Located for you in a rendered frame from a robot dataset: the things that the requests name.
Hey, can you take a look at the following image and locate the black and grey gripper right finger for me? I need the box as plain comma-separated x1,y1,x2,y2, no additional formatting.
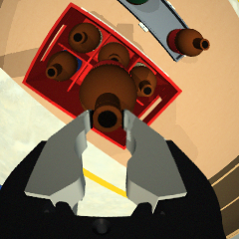
121,109,226,239

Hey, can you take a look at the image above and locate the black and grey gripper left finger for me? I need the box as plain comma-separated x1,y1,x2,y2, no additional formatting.
0,110,94,236

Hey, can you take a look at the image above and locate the grey tray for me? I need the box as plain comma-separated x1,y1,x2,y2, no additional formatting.
118,0,189,62

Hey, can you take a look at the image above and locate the dark red crate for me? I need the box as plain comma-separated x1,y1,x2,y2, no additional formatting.
22,2,182,149

